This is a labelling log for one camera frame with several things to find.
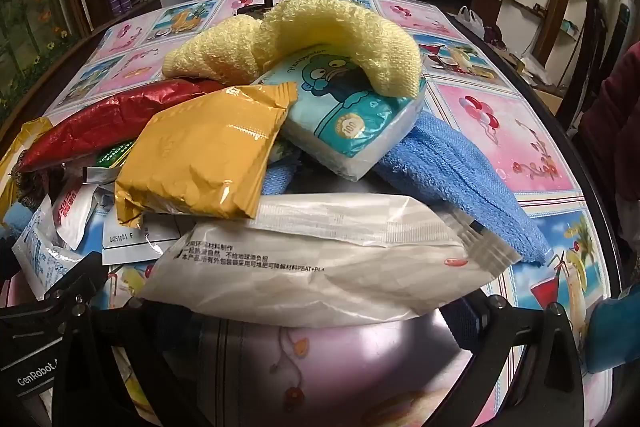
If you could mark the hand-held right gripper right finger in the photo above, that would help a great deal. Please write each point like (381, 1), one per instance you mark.
(467, 327)

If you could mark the dark wooden chair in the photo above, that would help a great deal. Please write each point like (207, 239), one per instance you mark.
(592, 32)

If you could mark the white plastic bag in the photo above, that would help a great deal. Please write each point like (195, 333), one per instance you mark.
(467, 21)

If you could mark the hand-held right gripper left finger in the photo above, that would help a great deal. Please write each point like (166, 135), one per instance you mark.
(150, 357)

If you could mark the dark red bag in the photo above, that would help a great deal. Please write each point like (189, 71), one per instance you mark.
(495, 37)

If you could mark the white labelled sachet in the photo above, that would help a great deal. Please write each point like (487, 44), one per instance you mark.
(130, 237)

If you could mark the red foil packet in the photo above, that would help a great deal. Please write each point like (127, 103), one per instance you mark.
(110, 112)

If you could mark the yellow terry towel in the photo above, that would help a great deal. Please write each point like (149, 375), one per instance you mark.
(320, 22)

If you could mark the silver foil sachet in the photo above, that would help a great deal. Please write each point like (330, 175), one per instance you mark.
(100, 176)

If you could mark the person's maroon clothing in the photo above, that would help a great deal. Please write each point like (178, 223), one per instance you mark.
(615, 117)

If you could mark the teal cloth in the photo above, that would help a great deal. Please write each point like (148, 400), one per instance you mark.
(617, 332)

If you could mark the white sachet with red print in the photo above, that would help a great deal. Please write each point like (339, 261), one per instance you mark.
(75, 212)

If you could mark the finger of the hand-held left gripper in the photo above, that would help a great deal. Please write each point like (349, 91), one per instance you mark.
(75, 284)

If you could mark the golden foil snack packet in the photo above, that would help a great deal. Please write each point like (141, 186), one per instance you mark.
(200, 157)

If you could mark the large white plastic packet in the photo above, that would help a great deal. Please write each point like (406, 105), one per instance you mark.
(300, 267)

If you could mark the printed tablecloth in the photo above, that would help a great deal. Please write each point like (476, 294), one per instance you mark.
(500, 127)

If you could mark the white sachet with blue print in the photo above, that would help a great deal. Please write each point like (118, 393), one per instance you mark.
(40, 257)

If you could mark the blue terry towel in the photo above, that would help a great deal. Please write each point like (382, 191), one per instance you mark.
(450, 172)

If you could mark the artificial flower display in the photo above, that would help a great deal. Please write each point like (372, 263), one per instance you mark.
(25, 7)

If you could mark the tissue pack with cartoon print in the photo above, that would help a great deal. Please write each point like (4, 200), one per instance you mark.
(345, 127)

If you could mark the green white sachet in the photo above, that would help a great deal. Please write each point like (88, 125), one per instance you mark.
(112, 157)

